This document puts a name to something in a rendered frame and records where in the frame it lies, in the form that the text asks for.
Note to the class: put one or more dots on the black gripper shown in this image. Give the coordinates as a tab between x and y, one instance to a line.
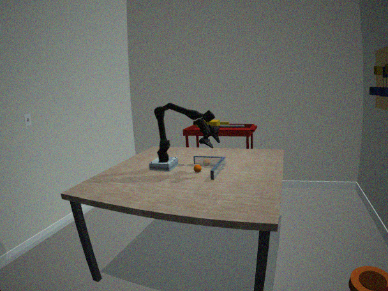
207	132

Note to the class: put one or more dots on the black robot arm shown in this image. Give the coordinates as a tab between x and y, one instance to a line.
193	114

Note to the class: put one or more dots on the clear l-shaped low wall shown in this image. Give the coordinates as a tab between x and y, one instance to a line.
214	161

